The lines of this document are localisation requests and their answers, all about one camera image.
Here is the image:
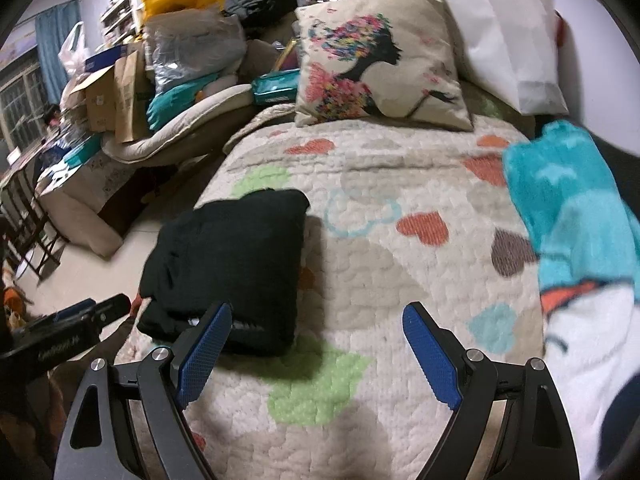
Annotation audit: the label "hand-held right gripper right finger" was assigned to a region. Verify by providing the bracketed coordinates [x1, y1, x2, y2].
[401, 301, 581, 480]

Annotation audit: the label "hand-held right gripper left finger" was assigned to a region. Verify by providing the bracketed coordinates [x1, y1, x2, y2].
[54, 301, 233, 480]

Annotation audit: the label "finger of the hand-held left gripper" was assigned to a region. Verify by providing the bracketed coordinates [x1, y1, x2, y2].
[95, 294, 132, 326]

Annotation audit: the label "black pants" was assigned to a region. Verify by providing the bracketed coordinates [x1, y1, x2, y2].
[136, 188, 311, 358]

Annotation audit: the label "beige patterned mattress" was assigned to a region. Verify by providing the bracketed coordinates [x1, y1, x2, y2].
[40, 160, 151, 261]

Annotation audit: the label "quilted heart-print bedspread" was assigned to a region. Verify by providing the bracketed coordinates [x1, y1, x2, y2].
[120, 105, 551, 480]

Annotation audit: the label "dark wooden chair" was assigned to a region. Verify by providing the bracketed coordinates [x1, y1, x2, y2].
[0, 160, 66, 281]

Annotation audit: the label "teal and white fleece blanket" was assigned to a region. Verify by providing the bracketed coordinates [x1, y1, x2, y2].
[501, 120, 640, 480]

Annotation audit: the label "beige padded mat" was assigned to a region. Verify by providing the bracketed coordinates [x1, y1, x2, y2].
[102, 82, 296, 166]

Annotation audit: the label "brown cardboard box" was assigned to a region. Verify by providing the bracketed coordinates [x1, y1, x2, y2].
[67, 67, 118, 133]

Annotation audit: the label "brown paper bag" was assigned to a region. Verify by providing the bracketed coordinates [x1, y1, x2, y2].
[114, 50, 151, 143]

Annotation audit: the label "teal diaper pack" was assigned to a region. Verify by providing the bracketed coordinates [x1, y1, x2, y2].
[146, 72, 236, 133]

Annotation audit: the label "barred window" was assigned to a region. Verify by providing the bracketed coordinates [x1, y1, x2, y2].
[0, 60, 56, 151]

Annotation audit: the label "blue box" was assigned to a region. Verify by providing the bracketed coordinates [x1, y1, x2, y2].
[85, 45, 132, 73]

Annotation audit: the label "white plastic bag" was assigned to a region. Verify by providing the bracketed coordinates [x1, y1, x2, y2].
[59, 21, 91, 78]

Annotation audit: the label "floral silhouette print cushion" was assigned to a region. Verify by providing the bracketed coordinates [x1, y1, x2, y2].
[292, 0, 475, 132]

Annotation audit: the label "blue curtain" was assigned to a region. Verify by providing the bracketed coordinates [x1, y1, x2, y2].
[34, 0, 83, 108]

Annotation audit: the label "clear plastic bag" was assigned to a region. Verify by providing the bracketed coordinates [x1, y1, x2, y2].
[147, 10, 248, 96]

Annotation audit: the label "teal wipes packet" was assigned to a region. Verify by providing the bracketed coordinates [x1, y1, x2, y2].
[250, 71, 300, 107]

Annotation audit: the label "white shelf unit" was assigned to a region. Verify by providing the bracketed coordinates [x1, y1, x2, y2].
[100, 0, 146, 43]

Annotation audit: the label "white paper bag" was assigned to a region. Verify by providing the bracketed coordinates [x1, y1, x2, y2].
[440, 0, 571, 115]

